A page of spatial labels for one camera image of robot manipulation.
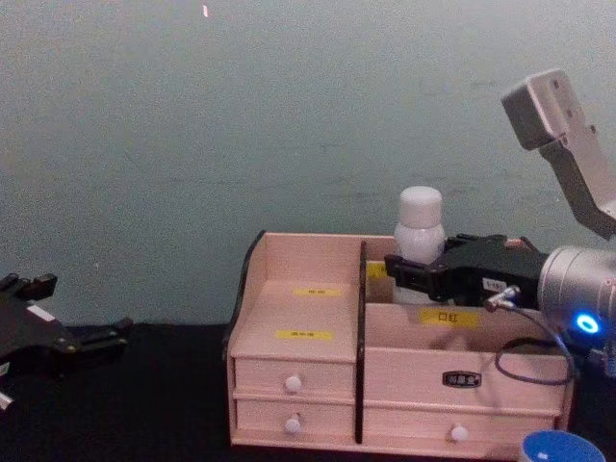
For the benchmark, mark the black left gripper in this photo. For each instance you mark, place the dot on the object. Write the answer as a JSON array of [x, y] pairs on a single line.
[[33, 337]]

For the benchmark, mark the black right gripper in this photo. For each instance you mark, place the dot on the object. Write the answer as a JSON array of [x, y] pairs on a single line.
[[495, 272]]

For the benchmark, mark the white plastic bottle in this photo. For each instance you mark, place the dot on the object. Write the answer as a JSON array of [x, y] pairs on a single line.
[[419, 226]]

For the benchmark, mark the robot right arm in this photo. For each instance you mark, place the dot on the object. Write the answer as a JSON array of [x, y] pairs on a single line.
[[570, 276]]

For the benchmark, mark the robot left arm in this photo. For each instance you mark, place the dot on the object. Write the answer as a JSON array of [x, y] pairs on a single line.
[[4, 400]]

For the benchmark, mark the pale wooden desk organizer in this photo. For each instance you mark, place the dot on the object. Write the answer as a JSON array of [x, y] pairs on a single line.
[[414, 366]]

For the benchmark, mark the black table cloth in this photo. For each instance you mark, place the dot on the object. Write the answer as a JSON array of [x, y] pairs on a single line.
[[159, 399]]

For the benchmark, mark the wide wooden drawer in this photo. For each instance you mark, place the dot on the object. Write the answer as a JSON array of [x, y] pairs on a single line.
[[409, 426]]

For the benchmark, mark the small wooden drawer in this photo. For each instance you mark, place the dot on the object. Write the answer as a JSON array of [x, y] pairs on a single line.
[[264, 416], [269, 377]]

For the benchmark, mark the blue round lid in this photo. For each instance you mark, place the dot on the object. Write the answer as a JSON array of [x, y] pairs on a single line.
[[560, 447]]

